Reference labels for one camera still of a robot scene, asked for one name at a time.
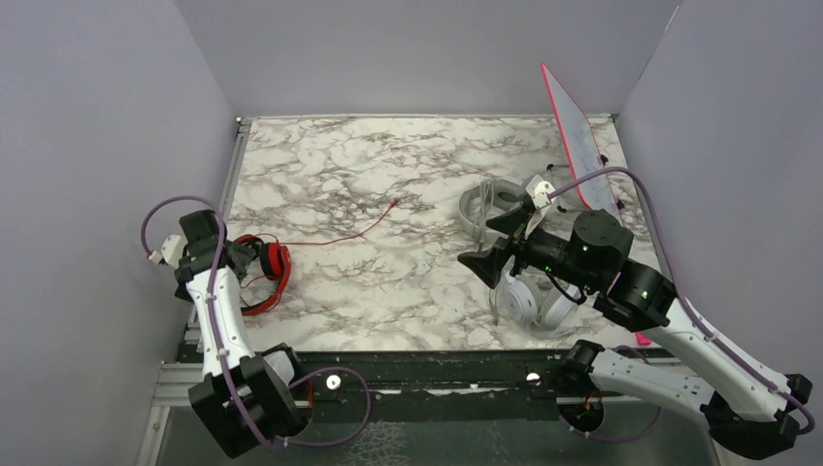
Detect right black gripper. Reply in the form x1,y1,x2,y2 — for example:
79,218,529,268
458,204,600,292

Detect red headphones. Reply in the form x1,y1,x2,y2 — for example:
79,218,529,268
235,234,292,316

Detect white gaming headset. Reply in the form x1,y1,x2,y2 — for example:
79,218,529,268
488,266,581,340

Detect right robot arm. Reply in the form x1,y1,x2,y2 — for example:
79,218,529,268
458,202,812,460

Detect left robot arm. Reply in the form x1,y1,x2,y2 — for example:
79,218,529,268
175,210,308,458

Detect pink-framed whiteboard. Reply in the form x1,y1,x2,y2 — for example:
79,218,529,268
541,63,620,218

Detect black whiteboard stand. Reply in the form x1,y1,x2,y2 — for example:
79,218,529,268
546,163,625,214

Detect pink highlighter marker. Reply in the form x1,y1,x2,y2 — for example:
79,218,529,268
635,332,652,347

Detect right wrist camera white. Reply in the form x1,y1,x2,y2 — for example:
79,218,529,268
523,175,555,239

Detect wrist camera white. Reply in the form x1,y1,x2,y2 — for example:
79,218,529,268
148,234,187,269
523,175,555,239

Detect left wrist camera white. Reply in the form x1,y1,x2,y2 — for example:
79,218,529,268
148,234,187,269

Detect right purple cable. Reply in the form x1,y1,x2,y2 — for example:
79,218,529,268
546,165,816,445

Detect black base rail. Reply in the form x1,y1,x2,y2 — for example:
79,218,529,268
177,347,683,422

